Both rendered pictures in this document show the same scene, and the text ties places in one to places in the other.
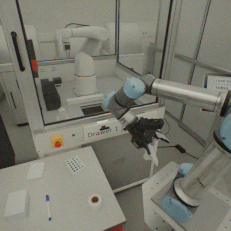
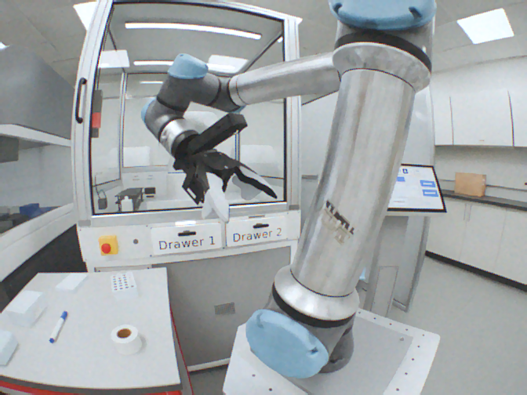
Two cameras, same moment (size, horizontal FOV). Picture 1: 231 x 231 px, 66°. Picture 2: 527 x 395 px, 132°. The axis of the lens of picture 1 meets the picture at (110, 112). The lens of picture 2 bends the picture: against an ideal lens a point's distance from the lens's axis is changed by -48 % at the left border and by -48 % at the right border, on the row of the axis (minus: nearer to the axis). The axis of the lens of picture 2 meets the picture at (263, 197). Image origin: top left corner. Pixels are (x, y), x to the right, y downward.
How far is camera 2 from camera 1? 56 cm
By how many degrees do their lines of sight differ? 22
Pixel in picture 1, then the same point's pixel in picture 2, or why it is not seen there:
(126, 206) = not seen: hidden behind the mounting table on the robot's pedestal
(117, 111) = (158, 119)
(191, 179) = (313, 220)
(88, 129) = (159, 233)
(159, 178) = not seen: hidden behind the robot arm
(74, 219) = (83, 356)
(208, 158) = (339, 113)
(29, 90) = (81, 152)
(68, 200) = (89, 328)
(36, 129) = (82, 217)
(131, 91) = (177, 63)
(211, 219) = (379, 368)
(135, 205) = not seen: hidden behind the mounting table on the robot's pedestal
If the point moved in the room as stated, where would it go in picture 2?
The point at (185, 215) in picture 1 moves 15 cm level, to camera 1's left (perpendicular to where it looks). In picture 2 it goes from (305, 353) to (171, 350)
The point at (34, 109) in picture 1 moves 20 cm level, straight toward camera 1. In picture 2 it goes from (82, 183) to (64, 186)
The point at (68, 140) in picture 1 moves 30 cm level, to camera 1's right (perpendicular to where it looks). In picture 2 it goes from (129, 249) to (197, 253)
